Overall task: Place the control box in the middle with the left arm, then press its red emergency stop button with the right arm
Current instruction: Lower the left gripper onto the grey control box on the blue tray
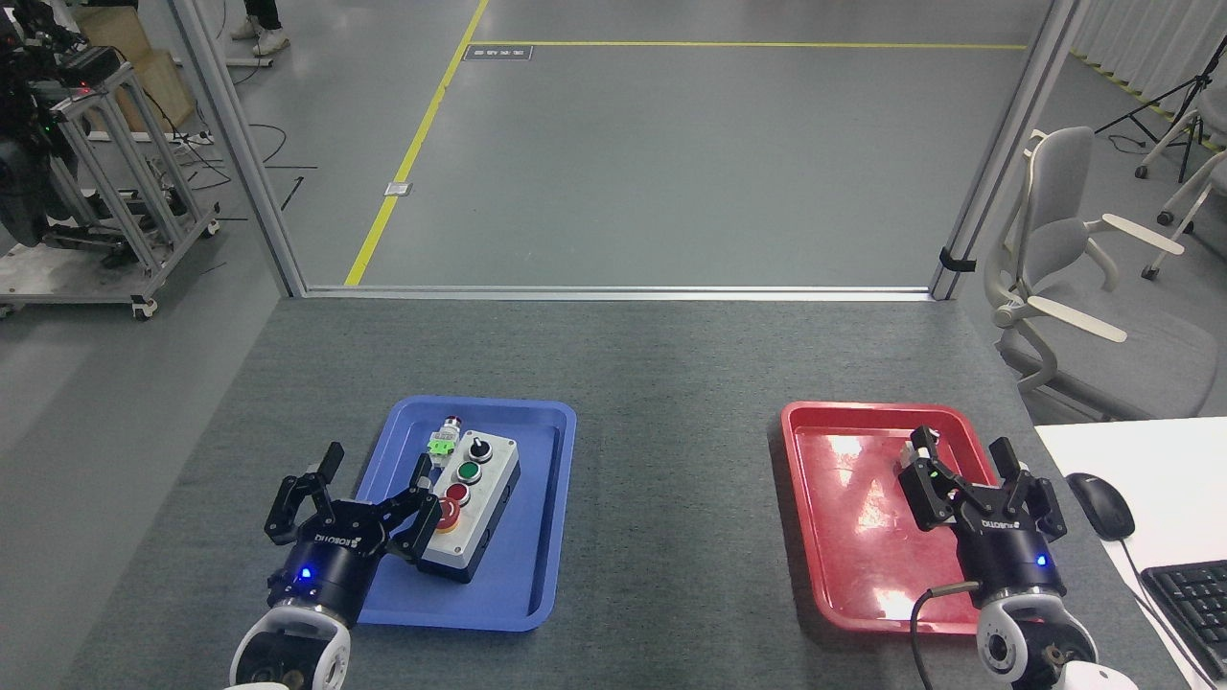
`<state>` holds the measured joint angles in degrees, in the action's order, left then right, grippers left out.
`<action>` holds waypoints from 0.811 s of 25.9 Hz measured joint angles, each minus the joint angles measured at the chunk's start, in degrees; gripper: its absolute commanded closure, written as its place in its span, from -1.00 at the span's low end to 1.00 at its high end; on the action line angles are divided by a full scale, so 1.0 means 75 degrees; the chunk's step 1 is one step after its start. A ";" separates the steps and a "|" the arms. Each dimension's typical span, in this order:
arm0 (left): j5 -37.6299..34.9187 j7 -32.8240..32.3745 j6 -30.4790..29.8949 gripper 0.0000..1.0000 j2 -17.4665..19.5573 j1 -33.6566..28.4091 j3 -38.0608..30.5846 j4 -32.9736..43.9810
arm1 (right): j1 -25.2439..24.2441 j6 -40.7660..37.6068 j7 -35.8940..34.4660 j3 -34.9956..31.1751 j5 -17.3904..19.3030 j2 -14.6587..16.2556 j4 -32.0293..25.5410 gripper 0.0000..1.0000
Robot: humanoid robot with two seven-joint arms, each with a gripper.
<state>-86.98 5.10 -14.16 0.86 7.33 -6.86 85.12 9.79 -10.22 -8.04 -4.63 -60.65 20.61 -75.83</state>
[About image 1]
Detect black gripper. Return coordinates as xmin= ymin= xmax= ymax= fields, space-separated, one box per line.
xmin=898 ymin=428 xmax=1068 ymax=607
xmin=266 ymin=442 xmax=445 ymax=629

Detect grey four-button control box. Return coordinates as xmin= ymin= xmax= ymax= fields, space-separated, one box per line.
xmin=415 ymin=431 xmax=521 ymax=585

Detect brown cardboard box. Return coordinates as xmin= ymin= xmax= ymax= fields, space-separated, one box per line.
xmin=72 ymin=5 xmax=197 ymax=135

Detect black computer mouse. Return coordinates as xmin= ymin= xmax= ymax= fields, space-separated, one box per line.
xmin=1066 ymin=472 xmax=1137 ymax=542

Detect red plastic tray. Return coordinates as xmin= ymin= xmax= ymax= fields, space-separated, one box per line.
xmin=779 ymin=401 xmax=1003 ymax=636

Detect blue plastic tray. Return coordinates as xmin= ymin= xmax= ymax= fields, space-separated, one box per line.
xmin=318 ymin=396 xmax=578 ymax=633

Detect white desk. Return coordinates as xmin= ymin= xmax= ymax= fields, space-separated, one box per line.
xmin=1033 ymin=417 xmax=1227 ymax=690

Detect grey office chair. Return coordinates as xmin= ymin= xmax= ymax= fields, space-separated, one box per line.
xmin=984 ymin=126 xmax=1227 ymax=423

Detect black keyboard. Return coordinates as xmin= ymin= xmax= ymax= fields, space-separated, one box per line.
xmin=1139 ymin=561 xmax=1227 ymax=683

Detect aluminium wheeled cart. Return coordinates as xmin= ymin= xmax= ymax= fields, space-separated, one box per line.
xmin=0 ymin=57 xmax=221 ymax=322

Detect white-framed wheeled chair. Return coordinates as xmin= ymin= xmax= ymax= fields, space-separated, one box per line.
xmin=1136 ymin=105 xmax=1227 ymax=281

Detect black tripod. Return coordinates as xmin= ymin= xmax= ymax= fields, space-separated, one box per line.
xmin=1095 ymin=36 xmax=1227 ymax=183

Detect person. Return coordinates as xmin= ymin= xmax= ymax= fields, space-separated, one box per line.
xmin=228 ymin=0 xmax=291 ymax=57

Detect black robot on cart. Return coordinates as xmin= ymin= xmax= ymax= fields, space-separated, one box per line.
xmin=0 ymin=0 xmax=116 ymax=250

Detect red-capped push button switch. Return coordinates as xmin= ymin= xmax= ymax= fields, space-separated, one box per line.
xmin=425 ymin=416 xmax=466 ymax=471

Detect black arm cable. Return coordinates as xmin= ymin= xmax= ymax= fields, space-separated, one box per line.
xmin=909 ymin=578 xmax=981 ymax=690

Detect black mouse cable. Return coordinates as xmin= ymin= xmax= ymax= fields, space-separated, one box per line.
xmin=1117 ymin=537 xmax=1218 ymax=690

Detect silver aluminium rail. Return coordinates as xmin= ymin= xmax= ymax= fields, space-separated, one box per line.
xmin=292 ymin=285 xmax=945 ymax=303

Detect black floor cables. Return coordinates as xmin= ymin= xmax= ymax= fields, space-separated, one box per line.
xmin=173 ymin=120 xmax=319 ymax=221

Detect silver aluminium post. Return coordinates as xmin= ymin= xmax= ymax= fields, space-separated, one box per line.
xmin=168 ymin=0 xmax=308 ymax=298
xmin=928 ymin=0 xmax=1084 ymax=301

